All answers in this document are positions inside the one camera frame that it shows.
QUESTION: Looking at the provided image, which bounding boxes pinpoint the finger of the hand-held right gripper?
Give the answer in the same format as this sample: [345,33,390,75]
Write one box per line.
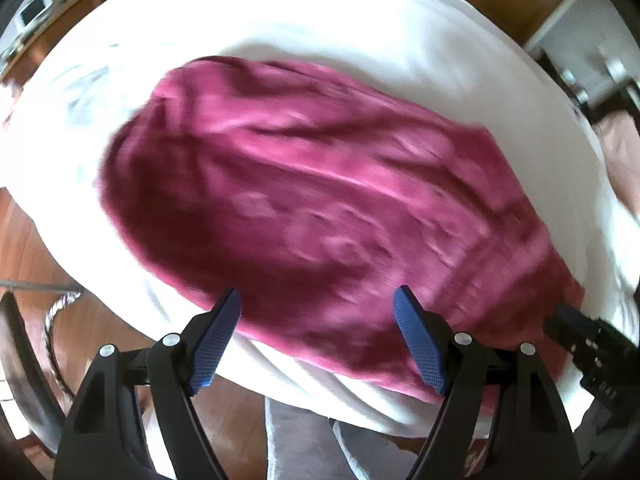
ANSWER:
[544,304,601,356]

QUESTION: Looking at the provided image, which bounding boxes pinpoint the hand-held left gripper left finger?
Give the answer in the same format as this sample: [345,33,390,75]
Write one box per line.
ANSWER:
[52,287,243,480]

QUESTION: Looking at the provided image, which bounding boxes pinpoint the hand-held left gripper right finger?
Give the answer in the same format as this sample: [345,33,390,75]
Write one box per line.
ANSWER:
[392,285,584,480]

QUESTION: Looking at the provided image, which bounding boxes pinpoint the red floral fleece pants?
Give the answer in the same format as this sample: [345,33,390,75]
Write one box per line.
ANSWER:
[100,57,586,406]

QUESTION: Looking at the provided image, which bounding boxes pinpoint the person's grey trousers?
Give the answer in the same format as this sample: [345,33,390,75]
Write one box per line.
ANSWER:
[265,395,416,480]

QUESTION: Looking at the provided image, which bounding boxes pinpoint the pink pillow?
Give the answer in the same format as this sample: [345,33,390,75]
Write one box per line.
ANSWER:
[595,110,640,206]

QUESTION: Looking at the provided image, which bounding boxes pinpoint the dark chair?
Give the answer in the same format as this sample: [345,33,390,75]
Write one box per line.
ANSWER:
[0,290,68,458]

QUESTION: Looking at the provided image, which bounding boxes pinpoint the white sheet-covered table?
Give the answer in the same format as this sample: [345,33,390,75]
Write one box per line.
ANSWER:
[0,0,640,441]

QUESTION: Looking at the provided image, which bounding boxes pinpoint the wooden sideboard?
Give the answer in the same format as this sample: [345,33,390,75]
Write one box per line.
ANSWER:
[0,0,131,81]

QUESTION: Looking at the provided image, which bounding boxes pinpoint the white tablet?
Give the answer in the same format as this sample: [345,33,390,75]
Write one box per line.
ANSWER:
[15,0,56,26]

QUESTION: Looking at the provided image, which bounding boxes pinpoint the braided cable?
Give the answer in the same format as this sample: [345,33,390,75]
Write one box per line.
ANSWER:
[42,290,85,401]

